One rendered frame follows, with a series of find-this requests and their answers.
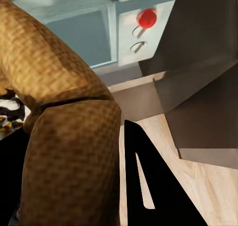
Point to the fridge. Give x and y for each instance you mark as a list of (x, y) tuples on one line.
[(204, 127)]

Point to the popcorn bag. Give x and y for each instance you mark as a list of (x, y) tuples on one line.
[(71, 171)]

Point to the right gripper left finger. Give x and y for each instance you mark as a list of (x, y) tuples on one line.
[(12, 153)]

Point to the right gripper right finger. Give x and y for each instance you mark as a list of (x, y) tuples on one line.
[(173, 206)]

